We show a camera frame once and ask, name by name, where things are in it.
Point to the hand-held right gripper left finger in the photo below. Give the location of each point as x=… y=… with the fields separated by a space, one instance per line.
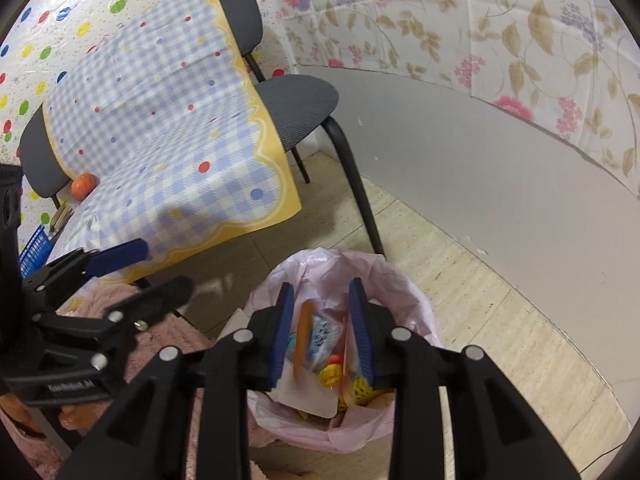
x=282 y=340

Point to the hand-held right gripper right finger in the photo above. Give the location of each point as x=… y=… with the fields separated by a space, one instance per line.
x=360 y=340

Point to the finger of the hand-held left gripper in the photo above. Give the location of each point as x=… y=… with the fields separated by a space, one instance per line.
x=125 y=254
x=150 y=300

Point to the yellow mesh net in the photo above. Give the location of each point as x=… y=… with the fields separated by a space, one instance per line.
x=360 y=387

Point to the white block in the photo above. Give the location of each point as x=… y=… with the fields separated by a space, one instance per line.
x=305 y=395

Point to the trash bin with pink bag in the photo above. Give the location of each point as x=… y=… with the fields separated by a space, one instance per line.
x=400 y=285

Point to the person's left hand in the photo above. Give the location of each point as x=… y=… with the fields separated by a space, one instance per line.
x=75 y=417

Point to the blue plastic basket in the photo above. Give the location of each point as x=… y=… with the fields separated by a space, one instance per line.
x=35 y=250

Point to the red apple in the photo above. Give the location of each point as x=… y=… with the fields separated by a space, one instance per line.
x=83 y=186

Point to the blue checked cloth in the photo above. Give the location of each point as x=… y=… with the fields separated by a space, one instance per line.
x=175 y=110

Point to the grey office chair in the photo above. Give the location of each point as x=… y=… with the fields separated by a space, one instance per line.
x=300 y=105

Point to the floral print plastic sheet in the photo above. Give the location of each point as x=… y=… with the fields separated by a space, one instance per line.
x=500 y=35

